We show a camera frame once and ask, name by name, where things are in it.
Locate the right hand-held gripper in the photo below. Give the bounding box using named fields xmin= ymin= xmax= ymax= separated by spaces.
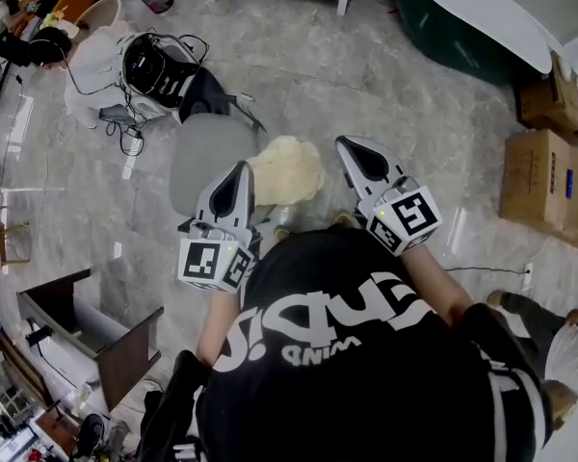
xmin=335 ymin=135 xmax=444 ymax=258

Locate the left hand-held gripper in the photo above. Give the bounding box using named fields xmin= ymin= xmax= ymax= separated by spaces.
xmin=176 ymin=160 xmax=264 ymax=294

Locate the grey chair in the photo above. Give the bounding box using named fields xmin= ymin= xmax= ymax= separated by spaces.
xmin=168 ymin=67 xmax=269 ymax=223

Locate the cream clothing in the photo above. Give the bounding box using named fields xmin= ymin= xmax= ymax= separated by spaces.
xmin=247 ymin=135 xmax=328 ymax=207

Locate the person's left forearm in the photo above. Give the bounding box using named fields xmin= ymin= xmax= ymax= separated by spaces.
xmin=195 ymin=286 xmax=245 ymax=370

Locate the person's right forearm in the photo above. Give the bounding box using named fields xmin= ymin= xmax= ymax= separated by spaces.
xmin=404 ymin=245 xmax=474 ymax=326

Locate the beige round chair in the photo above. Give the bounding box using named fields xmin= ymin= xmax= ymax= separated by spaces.
xmin=73 ymin=0 xmax=123 ymax=34

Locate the white and black wearable device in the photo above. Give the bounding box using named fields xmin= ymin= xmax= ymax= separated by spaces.
xmin=118 ymin=31 xmax=209 ymax=125

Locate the large cardboard box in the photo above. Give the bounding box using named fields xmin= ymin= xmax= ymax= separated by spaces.
xmin=498 ymin=129 xmax=578 ymax=249

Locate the dark green counter white top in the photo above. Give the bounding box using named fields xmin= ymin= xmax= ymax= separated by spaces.
xmin=391 ymin=0 xmax=554 ymax=87

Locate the dark wooden desk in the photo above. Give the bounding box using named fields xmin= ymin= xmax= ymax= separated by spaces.
xmin=16 ymin=268 xmax=166 ymax=411

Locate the wooden stool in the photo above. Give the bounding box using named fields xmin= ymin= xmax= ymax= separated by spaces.
xmin=0 ymin=208 xmax=33 ymax=267

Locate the person's black printed t-shirt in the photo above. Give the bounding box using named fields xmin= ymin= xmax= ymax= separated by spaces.
xmin=139 ymin=223 xmax=555 ymax=462

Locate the black power cable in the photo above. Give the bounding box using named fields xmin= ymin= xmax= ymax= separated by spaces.
xmin=445 ymin=266 xmax=527 ymax=275

